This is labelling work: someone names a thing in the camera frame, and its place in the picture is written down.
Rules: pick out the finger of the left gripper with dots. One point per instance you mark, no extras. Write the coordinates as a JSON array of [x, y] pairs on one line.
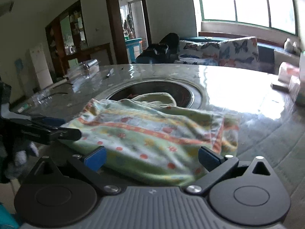
[[47, 121], [46, 135]]

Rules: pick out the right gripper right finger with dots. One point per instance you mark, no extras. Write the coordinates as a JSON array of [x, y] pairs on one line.
[[218, 167]]

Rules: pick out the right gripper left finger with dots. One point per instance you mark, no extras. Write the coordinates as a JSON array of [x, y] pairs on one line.
[[86, 168]]

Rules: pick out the colourful patterned garment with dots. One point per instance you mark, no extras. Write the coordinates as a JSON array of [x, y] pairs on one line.
[[150, 139]]

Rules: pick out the white small fridge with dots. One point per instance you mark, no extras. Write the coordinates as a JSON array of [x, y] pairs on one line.
[[40, 66]]

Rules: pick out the clear plastic container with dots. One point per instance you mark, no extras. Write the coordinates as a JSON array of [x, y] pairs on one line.
[[89, 68]]

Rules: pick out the round glass turntable inset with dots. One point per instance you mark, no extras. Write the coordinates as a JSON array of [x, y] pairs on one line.
[[186, 95]]

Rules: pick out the black marker pen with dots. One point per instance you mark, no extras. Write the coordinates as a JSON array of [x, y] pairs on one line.
[[110, 73]]

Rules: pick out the tissue pack near white card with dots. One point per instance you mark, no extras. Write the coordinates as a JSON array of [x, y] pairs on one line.
[[297, 84]]

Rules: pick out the blue white cabinet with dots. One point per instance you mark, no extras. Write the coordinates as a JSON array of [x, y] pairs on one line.
[[134, 49]]

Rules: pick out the butterfly print folded blanket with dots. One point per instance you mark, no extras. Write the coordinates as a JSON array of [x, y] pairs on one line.
[[198, 53]]

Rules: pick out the butterfly print cushion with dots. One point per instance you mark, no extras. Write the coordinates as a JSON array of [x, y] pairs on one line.
[[240, 53]]

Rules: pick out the pink tissue pack behind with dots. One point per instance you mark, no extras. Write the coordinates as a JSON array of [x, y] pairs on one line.
[[288, 73]]

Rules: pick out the blue sofa bench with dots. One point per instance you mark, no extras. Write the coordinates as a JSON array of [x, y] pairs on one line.
[[266, 54]]

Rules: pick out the grey sofa cushion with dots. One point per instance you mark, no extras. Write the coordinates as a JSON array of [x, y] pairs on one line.
[[282, 56]]

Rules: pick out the black bag on sofa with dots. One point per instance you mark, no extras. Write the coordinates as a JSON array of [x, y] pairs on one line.
[[165, 52]]

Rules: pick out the white plush toy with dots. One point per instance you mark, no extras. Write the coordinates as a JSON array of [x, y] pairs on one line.
[[292, 47]]

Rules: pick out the window with green frame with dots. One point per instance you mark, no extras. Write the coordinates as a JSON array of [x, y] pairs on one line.
[[275, 14]]

